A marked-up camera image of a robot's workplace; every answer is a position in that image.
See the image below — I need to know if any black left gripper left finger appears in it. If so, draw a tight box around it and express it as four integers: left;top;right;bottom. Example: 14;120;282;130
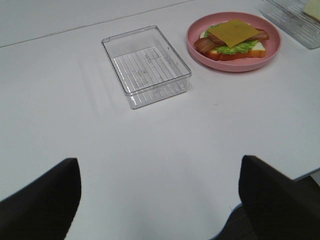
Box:
0;158;82;240

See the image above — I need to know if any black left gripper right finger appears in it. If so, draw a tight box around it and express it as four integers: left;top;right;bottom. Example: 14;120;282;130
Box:
238;155;320;240

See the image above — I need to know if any bread slice from tray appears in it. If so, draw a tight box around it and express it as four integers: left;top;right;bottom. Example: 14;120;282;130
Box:
193;29;269;61

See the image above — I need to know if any green lettuce leaf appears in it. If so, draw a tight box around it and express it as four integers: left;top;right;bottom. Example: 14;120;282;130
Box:
199;24;265;61

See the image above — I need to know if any brown bacon strip tray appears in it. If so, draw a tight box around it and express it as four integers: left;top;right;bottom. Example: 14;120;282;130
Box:
193;37;217;54

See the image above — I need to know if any yellow cheese slice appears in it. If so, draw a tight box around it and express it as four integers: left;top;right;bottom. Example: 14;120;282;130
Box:
207;19;260;47

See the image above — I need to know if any pink round plate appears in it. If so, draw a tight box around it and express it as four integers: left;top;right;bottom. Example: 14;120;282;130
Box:
186;11;282;73

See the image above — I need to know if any left clear plastic tray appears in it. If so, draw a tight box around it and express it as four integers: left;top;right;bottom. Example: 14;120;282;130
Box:
101;25;192;110

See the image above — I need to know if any clear plastic tray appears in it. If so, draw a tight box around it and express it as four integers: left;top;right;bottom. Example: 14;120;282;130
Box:
101;25;192;110
257;0;320;50

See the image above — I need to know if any right clear plastic tray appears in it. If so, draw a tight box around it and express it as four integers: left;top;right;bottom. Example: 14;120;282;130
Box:
257;0;320;50

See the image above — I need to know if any bread slice in right tray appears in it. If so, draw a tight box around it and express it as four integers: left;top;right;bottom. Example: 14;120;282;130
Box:
302;0;320;18

